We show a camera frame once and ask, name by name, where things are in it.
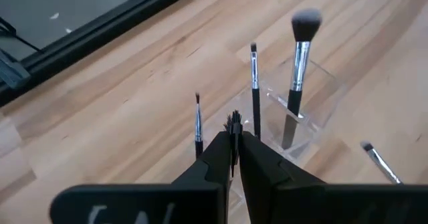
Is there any black powder brush silver ferrule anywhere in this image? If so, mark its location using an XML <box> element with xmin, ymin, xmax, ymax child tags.
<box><xmin>281</xmin><ymin>8</ymin><xmax>323</xmax><ymax>150</ymax></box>

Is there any black table edge frame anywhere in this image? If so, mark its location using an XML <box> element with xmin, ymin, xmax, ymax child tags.
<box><xmin>0</xmin><ymin>0</ymin><xmax>208</xmax><ymax>108</ymax></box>

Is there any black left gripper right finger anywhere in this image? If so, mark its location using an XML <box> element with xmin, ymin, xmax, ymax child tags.
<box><xmin>239</xmin><ymin>131</ymin><xmax>428</xmax><ymax>224</ymax></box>

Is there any thin black makeup brush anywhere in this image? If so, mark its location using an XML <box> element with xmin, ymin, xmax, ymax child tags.
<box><xmin>249</xmin><ymin>42</ymin><xmax>261</xmax><ymax>140</ymax></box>

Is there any clear acrylic brush organizer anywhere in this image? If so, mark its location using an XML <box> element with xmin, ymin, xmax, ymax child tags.
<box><xmin>200</xmin><ymin>57</ymin><xmax>339</xmax><ymax>224</ymax></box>

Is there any grey bracket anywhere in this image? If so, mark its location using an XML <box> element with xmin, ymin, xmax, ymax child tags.
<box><xmin>0</xmin><ymin>48</ymin><xmax>31</xmax><ymax>90</ymax></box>

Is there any black brow comb brush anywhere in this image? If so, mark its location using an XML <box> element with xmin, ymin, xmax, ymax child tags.
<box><xmin>223</xmin><ymin>109</ymin><xmax>243</xmax><ymax>178</ymax></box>

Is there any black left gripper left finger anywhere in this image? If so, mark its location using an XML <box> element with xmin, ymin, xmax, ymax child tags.
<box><xmin>49</xmin><ymin>131</ymin><xmax>232</xmax><ymax>224</ymax></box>

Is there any small black makeup brush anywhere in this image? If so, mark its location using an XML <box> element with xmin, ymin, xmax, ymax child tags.
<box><xmin>195</xmin><ymin>92</ymin><xmax>204</xmax><ymax>160</ymax></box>

